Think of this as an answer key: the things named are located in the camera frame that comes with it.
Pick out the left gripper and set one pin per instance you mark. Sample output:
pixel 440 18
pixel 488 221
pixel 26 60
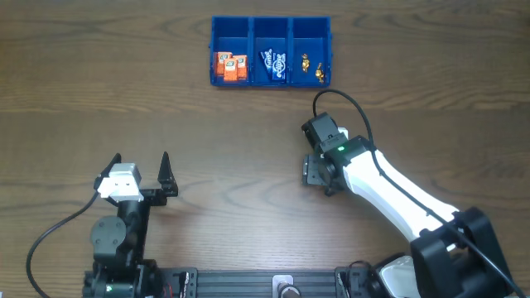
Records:
pixel 153 197

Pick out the orange candy box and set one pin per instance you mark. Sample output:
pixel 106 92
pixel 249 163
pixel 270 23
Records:
pixel 219 62
pixel 230 70
pixel 242 66

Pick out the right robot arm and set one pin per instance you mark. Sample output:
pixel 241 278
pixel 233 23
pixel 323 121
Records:
pixel 385 190

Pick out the blue candy pack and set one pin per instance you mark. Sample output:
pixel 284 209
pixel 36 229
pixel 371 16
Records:
pixel 266 59
pixel 279 66

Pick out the blue tray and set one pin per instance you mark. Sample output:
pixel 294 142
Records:
pixel 271 29

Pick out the gold wrapped candy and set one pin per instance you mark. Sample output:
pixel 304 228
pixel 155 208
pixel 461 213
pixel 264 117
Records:
pixel 319 73
pixel 305 63

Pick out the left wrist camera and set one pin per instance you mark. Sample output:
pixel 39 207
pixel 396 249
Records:
pixel 120 182

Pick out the mounting rail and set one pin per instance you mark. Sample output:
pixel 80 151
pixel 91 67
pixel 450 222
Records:
pixel 240 283

